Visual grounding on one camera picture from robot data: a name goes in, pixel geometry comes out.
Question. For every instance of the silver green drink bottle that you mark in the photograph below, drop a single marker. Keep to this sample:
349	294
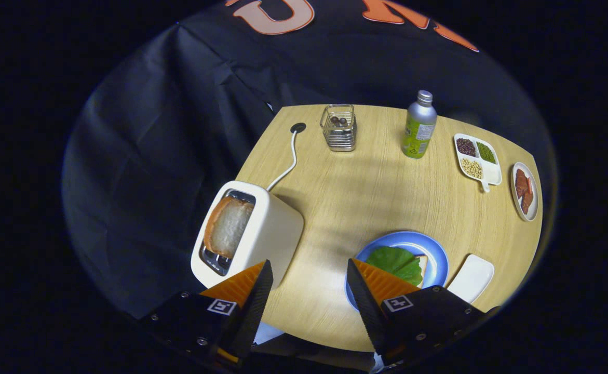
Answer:
418	130

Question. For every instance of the cream white toaster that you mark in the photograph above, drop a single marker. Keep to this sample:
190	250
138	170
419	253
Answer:
275	234

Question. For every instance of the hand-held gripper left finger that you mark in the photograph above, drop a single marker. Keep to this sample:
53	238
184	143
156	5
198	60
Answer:
257	311

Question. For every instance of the pile of yellow soybeans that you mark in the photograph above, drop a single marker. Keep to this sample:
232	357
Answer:
472	168

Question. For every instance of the green lettuce leaf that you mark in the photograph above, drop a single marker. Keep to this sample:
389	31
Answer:
394	262

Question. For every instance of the brown meat slice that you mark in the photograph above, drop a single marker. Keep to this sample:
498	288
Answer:
521	183
527	203

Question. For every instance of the blue round plate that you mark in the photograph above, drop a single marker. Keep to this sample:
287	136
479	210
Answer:
413	240

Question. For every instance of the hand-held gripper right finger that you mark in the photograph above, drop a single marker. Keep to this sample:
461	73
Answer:
368	311

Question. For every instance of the bread slice with brown crust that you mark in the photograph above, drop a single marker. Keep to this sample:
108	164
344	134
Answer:
424	267

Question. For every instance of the white divided dish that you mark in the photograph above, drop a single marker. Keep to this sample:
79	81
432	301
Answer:
491	174

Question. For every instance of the white oval meat plate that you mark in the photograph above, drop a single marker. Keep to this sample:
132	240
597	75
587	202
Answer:
515	202

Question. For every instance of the toasted white bread slice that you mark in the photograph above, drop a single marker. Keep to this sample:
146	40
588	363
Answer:
228	226

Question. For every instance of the plain white plate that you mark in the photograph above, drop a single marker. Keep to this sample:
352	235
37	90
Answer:
472	278

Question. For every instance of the pile of dark red beans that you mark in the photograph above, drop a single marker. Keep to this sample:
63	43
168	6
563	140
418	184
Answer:
466	147

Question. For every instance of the pile of green mung beans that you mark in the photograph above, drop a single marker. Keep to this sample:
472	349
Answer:
486	152

